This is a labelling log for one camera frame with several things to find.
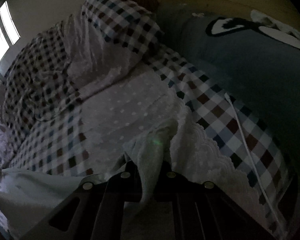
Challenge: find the white charging cable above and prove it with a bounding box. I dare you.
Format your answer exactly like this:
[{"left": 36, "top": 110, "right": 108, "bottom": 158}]
[{"left": 223, "top": 92, "right": 285, "bottom": 235}]

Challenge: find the green fleece garment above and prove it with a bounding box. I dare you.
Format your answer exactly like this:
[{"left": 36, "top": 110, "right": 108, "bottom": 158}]
[{"left": 0, "top": 119, "right": 178, "bottom": 239}]

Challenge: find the bright window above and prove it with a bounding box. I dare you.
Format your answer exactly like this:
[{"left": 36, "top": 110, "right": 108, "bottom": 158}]
[{"left": 0, "top": 1, "right": 20, "bottom": 62}]

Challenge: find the teal cartoon pillow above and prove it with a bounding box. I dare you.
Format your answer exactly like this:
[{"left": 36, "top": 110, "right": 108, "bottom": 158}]
[{"left": 157, "top": 9, "right": 300, "bottom": 158}]

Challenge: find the checkered crumpled quilt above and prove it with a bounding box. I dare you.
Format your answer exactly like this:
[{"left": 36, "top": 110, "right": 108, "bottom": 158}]
[{"left": 0, "top": 0, "right": 161, "bottom": 172}]

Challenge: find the checkered bed sheet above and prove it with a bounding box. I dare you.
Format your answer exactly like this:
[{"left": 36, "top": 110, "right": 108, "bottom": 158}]
[{"left": 0, "top": 50, "right": 288, "bottom": 239}]

